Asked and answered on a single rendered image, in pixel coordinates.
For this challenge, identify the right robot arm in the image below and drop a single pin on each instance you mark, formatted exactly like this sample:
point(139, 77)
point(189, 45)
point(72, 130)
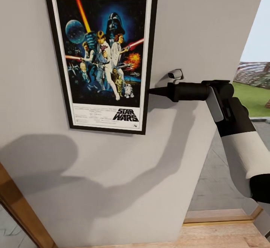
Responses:
point(248, 158)

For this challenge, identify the door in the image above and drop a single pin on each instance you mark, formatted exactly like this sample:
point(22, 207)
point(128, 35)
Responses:
point(19, 225)

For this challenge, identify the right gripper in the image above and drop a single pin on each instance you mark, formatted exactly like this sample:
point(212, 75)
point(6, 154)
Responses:
point(176, 92)

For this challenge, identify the poster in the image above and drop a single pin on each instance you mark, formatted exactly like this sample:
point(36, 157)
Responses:
point(104, 50)

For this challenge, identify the fixed window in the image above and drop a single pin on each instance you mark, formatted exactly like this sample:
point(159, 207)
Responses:
point(215, 200)

